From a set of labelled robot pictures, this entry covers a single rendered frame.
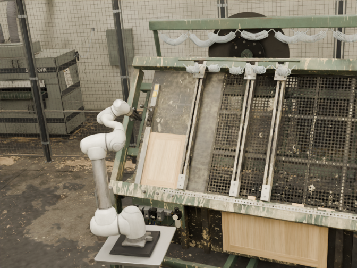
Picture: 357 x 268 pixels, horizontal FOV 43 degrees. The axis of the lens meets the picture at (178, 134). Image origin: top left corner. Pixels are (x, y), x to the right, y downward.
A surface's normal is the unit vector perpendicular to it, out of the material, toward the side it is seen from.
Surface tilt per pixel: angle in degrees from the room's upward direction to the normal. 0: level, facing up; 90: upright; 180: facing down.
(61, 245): 0
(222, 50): 90
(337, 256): 90
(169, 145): 54
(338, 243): 90
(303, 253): 90
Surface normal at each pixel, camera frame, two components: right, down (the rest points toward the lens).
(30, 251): -0.07, -0.94
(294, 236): -0.40, 0.34
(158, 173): -0.37, -0.27
